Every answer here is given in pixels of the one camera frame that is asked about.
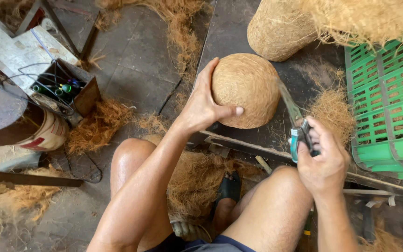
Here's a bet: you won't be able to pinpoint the teal handled scissors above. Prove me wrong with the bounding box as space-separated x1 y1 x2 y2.
276 78 321 164

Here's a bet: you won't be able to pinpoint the dark blue shorts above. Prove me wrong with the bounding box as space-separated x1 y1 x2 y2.
145 233 256 252

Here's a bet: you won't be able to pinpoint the heap of loose coir fibre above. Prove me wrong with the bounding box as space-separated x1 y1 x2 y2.
294 0 403 51

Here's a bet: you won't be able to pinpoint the green plastic crate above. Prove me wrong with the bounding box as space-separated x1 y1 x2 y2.
344 39 403 187

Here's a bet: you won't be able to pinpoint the dark metal bar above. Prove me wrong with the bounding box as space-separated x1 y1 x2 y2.
0 169 84 188

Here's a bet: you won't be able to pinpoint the person's right hand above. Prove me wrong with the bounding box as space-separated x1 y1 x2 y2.
288 116 351 197

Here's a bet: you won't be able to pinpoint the person's left hand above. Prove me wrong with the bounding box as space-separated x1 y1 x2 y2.
177 57 245 132

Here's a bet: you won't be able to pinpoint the worn white board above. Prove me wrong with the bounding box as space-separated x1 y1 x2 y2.
0 24 80 95

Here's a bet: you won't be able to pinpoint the rusty metal box with bottles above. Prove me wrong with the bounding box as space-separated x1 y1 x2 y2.
30 58 101 121

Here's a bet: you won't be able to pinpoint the pile of coir fibre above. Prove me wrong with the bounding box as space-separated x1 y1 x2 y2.
306 87 357 146
65 99 135 154
142 135 265 219

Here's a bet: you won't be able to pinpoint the person's legs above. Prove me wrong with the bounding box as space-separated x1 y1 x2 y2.
110 137 314 252

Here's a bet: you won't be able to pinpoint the black cable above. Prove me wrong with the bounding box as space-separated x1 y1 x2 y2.
0 62 103 184

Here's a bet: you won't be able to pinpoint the black sandal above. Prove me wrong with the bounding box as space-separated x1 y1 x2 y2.
210 171 242 221

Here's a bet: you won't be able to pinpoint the white and red bucket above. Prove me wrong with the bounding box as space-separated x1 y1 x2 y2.
13 108 70 152

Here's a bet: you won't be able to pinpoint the round coir fibre ball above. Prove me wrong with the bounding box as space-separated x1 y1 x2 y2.
211 53 282 129

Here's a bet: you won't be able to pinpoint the round brown metal lid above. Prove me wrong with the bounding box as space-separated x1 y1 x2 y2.
0 83 45 147

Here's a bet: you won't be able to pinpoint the large coir fibre pot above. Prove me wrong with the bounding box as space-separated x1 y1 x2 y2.
247 0 323 62

